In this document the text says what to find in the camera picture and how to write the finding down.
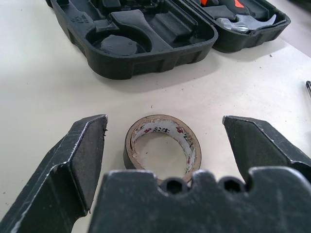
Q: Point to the black electrical tape roll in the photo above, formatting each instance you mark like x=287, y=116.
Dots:
x=128, y=155

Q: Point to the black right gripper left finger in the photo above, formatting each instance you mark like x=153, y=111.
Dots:
x=60, y=174

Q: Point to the silver claw hammer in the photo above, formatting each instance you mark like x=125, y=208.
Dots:
x=239, y=24

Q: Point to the black plastic tool case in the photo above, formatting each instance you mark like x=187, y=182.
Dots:
x=155, y=55

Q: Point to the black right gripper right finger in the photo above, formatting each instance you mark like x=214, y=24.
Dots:
x=262, y=148

